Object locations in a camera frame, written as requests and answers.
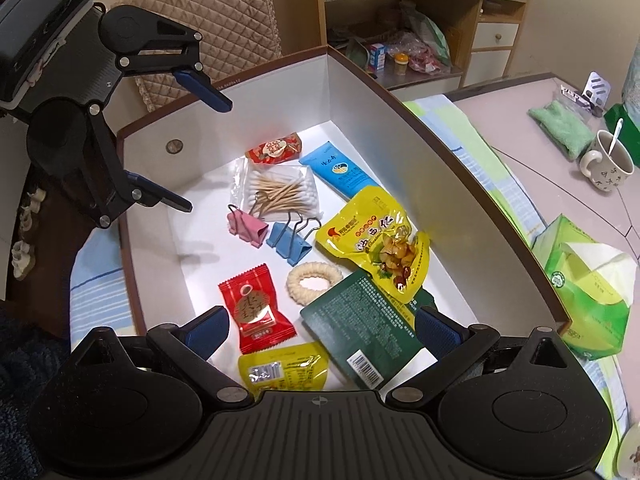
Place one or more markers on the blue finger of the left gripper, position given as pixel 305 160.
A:
pixel 148 194
pixel 199 84

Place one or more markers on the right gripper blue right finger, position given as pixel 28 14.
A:
pixel 437 333

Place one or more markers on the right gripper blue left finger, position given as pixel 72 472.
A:
pixel 206 333

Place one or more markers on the dark green packet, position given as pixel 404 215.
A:
pixel 369 335

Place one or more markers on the pink binder clip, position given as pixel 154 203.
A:
pixel 248 228

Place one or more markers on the small yellow snack pouch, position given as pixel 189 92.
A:
pixel 303 367

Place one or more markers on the cream hair scrunchie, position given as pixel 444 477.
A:
pixel 308 281

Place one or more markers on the red orange candy packet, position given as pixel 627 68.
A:
pixel 276 151

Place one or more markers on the yellow chestnut snack pouch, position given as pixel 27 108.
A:
pixel 374 232

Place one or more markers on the blue binder clip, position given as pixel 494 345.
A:
pixel 290 239

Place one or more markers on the cotton swab bag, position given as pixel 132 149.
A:
pixel 270 192

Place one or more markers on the blue cream tube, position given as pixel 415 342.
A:
pixel 332 166

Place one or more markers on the quilted beige chair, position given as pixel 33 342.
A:
pixel 236 34

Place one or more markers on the green tissue pack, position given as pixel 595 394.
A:
pixel 595 283

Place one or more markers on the dark blue fuzzy blanket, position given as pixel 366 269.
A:
pixel 30 357

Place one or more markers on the white cartoon mug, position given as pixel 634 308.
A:
pixel 628 455

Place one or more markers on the wooden shelf cabinet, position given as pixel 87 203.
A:
pixel 452 43

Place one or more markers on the green folded cloth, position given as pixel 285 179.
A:
pixel 564 128

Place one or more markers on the spotted mug with spoon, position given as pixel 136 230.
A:
pixel 606 164

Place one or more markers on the light blue resealable bag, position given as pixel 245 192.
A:
pixel 631 88

